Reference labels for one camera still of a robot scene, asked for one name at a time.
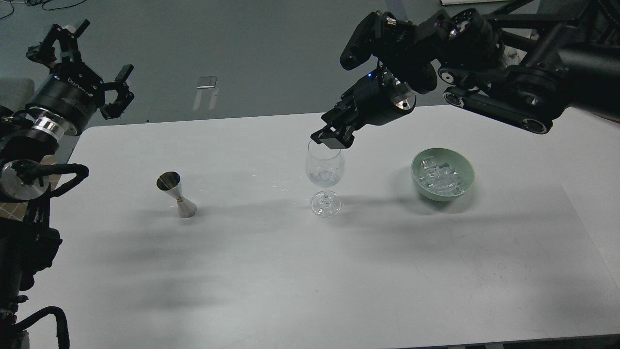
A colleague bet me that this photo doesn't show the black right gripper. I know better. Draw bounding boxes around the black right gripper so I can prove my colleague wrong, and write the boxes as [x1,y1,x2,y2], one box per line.
[310,68,417,150]

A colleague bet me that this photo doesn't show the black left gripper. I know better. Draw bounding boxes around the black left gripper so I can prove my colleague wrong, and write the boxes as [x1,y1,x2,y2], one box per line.
[25,20,135,136]

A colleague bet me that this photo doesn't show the clear ice cubes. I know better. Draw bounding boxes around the clear ice cubes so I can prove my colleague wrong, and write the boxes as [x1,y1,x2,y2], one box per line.
[417,156,465,197]

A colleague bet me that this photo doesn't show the steel double jigger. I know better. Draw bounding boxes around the steel double jigger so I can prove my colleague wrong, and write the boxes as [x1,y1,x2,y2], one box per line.
[156,172,197,219]

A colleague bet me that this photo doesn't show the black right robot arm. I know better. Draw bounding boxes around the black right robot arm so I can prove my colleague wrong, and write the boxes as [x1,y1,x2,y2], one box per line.
[310,0,620,150]

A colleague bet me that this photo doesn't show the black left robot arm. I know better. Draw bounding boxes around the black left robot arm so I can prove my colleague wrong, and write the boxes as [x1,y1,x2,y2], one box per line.
[0,20,135,349]

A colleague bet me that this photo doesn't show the clear wine glass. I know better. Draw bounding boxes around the clear wine glass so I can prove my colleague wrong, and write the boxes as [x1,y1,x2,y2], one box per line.
[305,141,345,217]

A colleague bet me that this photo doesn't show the grey chair left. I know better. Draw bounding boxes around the grey chair left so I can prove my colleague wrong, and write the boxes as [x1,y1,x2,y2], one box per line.
[0,78,35,112]

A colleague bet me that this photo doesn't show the green bowl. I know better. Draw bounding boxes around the green bowl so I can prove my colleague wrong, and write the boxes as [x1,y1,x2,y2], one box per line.
[410,148,476,202]

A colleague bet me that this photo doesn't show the metal floor plate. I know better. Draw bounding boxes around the metal floor plate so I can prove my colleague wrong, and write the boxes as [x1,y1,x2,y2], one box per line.
[196,76,217,89]

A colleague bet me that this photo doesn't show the beige checkered cloth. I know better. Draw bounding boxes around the beige checkered cloth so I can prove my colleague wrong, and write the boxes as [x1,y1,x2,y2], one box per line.
[0,174,61,221]

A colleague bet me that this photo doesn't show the black floor cables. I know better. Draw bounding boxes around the black floor cables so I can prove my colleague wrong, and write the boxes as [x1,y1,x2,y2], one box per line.
[0,0,89,21]

